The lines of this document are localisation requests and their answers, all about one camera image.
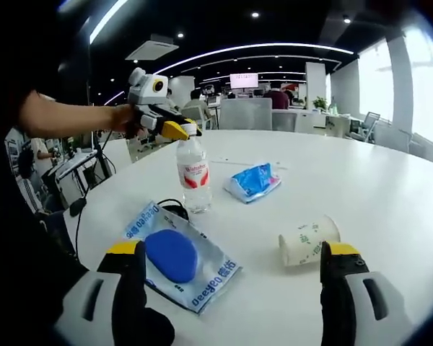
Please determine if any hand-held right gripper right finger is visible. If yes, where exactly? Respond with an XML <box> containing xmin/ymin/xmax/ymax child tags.
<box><xmin>319</xmin><ymin>240</ymin><xmax>416</xmax><ymax>346</ymax></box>

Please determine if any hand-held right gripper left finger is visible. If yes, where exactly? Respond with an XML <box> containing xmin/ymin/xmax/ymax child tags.
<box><xmin>56</xmin><ymin>239</ymin><xmax>147</xmax><ymax>346</ymax></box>

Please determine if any clear water bottle red label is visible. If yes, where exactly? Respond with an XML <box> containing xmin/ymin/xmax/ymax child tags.
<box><xmin>175</xmin><ymin>124</ymin><xmax>214</xmax><ymax>214</ymax></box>

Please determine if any blue pad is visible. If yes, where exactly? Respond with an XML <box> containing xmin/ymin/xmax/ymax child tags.
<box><xmin>122</xmin><ymin>200</ymin><xmax>243</xmax><ymax>316</ymax></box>

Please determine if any white paper cup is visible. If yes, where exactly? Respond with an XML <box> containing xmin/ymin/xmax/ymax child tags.
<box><xmin>278</xmin><ymin>215</ymin><xmax>342</xmax><ymax>267</ymax></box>

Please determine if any blue tissue packet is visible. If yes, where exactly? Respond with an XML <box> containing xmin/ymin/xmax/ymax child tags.
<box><xmin>222</xmin><ymin>162</ymin><xmax>282</xmax><ymax>205</ymax></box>

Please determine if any white tabletop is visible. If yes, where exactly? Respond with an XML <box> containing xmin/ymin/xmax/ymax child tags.
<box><xmin>63</xmin><ymin>129</ymin><xmax>433</xmax><ymax>346</ymax></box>

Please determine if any person's left hand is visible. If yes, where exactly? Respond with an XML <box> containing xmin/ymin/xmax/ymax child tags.
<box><xmin>111</xmin><ymin>102</ymin><xmax>148</xmax><ymax>140</ymax></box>

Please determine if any ceiling air conditioner unit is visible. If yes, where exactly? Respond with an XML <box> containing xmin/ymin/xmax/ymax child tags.
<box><xmin>125</xmin><ymin>34</ymin><xmax>180</xmax><ymax>61</ymax></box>

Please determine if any white socket strip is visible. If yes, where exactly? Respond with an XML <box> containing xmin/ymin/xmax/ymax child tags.
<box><xmin>216</xmin><ymin>156</ymin><xmax>289</xmax><ymax>170</ymax></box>

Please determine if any grey mesh office chair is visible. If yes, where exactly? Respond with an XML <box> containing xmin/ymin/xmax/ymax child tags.
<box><xmin>219</xmin><ymin>97</ymin><xmax>274</xmax><ymax>131</ymax></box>

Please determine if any white side desk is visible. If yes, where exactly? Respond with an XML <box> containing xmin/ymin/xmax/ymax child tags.
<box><xmin>53</xmin><ymin>149</ymin><xmax>113</xmax><ymax>203</ymax></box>

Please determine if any large window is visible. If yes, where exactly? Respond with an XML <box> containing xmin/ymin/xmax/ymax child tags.
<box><xmin>403</xmin><ymin>27</ymin><xmax>433</xmax><ymax>152</ymax></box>

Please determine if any white frame chair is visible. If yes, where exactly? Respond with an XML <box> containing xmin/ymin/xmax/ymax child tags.
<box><xmin>182</xmin><ymin>105</ymin><xmax>217</xmax><ymax>131</ymax></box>

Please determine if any wall screen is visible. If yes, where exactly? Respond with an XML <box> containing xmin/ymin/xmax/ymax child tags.
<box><xmin>229</xmin><ymin>73</ymin><xmax>260</xmax><ymax>89</ymax></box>

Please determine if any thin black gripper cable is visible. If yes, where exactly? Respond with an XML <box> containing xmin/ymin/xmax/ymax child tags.
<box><xmin>69</xmin><ymin>129</ymin><xmax>113</xmax><ymax>260</ymax></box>

